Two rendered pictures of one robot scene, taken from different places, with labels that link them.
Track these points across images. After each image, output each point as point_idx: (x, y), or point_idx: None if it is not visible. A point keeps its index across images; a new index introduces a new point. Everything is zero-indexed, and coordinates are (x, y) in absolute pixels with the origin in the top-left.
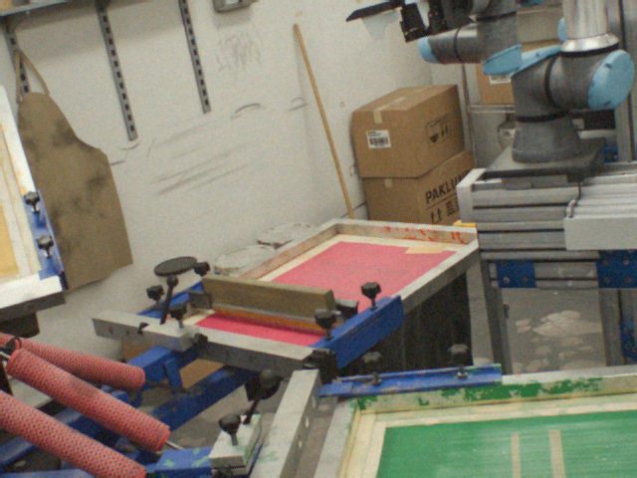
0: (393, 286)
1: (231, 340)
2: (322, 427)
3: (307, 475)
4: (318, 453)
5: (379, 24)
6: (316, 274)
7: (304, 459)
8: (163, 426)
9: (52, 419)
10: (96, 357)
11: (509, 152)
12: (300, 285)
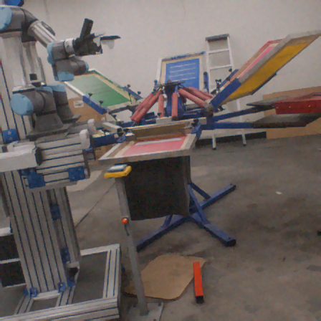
0: (130, 150)
1: (147, 125)
2: (298, 319)
3: (265, 291)
4: (276, 303)
5: (79, 58)
6: (167, 146)
7: (279, 298)
8: (135, 118)
9: (142, 104)
10: (159, 108)
11: (76, 116)
12: (168, 144)
